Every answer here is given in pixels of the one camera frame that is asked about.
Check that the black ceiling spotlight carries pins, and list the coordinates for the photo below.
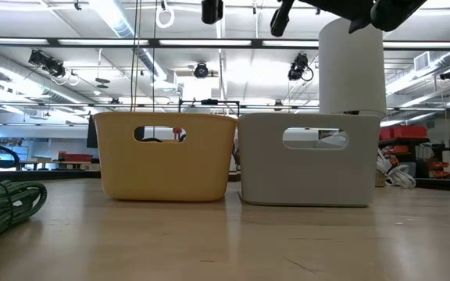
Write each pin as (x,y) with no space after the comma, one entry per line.
(47,64)
(298,67)
(201,70)
(448,74)

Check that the silver ceiling air duct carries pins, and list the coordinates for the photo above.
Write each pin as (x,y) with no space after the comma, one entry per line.
(119,23)

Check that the red bin storage rack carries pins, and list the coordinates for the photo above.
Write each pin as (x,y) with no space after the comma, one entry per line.
(404,132)

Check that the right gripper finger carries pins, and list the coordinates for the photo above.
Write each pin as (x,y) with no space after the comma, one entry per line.
(281,19)
(359,24)

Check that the red crate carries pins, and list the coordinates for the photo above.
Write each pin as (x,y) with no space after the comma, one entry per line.
(76,157)

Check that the black overhead light bar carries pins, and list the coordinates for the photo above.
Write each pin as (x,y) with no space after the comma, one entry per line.
(209,42)

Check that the black metal stand frame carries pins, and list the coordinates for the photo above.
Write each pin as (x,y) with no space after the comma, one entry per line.
(209,102)

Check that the white shade table lamp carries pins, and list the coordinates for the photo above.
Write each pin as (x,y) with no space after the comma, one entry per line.
(352,70)

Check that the light grey plastic bin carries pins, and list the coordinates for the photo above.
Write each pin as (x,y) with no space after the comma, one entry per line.
(311,175)

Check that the yellow plastic bin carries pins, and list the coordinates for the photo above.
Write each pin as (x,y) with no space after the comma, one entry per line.
(166,171)

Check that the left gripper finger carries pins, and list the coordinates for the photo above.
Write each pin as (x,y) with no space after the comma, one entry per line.
(212,11)

